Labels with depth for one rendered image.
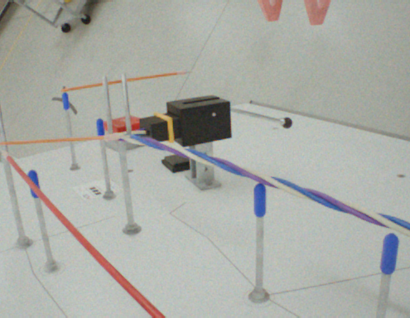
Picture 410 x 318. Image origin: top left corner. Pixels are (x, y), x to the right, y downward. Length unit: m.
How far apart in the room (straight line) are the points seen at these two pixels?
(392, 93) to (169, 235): 1.50
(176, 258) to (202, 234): 0.04
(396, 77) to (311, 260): 1.54
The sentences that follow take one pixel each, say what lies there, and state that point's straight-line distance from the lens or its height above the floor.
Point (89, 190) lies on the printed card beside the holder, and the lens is 0.53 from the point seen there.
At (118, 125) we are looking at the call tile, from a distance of 0.65.
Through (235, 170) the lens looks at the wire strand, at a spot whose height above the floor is 1.23.
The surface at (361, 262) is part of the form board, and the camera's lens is 0.38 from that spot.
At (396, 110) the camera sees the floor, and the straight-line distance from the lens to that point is 1.79.
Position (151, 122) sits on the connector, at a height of 1.18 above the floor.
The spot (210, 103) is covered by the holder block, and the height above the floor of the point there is 1.15.
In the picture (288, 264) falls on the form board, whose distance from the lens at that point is 0.37.
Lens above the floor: 1.43
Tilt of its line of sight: 35 degrees down
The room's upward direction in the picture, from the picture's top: 58 degrees counter-clockwise
